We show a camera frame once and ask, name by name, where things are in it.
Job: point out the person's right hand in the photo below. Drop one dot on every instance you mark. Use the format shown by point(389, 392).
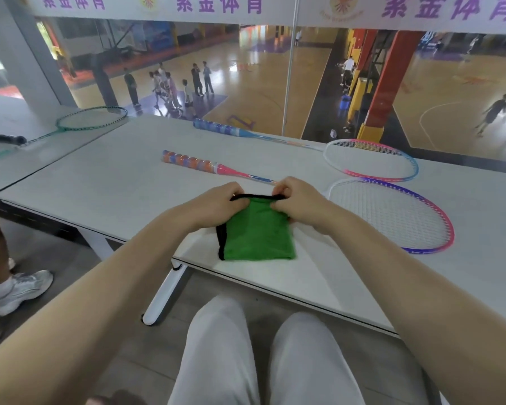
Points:
point(305, 202)

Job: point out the white table leg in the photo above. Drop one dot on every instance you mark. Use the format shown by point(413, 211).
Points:
point(164, 293)
point(96, 244)

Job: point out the person's right forearm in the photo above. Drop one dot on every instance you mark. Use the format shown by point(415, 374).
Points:
point(438, 307)

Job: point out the pink blue badminton racket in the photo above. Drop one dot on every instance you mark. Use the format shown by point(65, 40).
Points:
point(219, 127)

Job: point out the group of distant people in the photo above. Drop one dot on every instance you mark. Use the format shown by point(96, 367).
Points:
point(197, 80)

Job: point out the white banner with purple print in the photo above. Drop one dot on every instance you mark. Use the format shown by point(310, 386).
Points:
point(278, 10)

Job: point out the dark hoop post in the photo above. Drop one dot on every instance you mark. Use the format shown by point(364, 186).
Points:
point(103, 84)

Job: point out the person's left forearm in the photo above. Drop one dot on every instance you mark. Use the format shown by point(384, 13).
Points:
point(76, 316)

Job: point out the yellow padded post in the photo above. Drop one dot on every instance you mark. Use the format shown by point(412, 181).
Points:
point(357, 96)

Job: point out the green black cleaning cloth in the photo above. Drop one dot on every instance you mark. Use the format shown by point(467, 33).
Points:
point(257, 231)

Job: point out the blue bin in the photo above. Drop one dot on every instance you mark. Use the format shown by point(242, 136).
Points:
point(344, 102)

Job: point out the red pillar with yellow base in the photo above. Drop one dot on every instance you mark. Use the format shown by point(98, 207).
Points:
point(390, 84)

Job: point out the person's white trousers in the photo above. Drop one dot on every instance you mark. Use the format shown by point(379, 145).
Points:
point(219, 358)

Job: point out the metal window mullion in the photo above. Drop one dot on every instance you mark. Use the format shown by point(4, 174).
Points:
point(290, 71)

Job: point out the purple pink badminton racket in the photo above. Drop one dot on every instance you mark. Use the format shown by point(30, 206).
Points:
point(189, 161)

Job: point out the person's left hand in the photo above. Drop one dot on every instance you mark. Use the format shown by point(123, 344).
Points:
point(215, 206)

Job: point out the white shoe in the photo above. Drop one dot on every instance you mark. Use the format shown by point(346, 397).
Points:
point(19, 291)

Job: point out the green badminton racket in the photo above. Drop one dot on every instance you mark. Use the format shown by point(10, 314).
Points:
point(90, 118)

